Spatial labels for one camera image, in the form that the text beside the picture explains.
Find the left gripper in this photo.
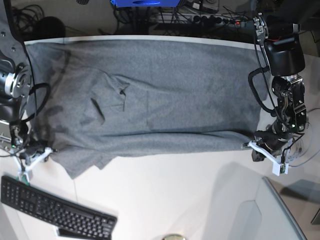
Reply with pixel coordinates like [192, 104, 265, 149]
[251, 124, 294, 162]

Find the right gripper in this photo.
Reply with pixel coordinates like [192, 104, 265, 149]
[7, 123, 48, 160]

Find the grey t-shirt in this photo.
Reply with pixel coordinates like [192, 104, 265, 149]
[27, 40, 261, 178]

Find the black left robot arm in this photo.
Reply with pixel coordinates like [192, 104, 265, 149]
[248, 0, 320, 164]

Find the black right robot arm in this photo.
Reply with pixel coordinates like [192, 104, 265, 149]
[0, 0, 52, 165]

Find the grey monitor edge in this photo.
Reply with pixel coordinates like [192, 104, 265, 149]
[265, 177, 320, 240]

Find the black keyboard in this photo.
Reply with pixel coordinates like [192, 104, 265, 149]
[0, 175, 118, 240]

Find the round brass object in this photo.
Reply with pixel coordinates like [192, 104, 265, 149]
[162, 233, 186, 240]

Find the black power strip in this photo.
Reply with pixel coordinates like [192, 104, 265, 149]
[151, 12, 249, 28]

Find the blue box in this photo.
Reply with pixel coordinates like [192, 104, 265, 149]
[110, 0, 180, 8]

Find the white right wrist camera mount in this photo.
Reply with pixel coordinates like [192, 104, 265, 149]
[11, 147, 57, 185]

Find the light blue coiled cable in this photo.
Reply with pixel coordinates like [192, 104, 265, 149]
[287, 107, 320, 168]

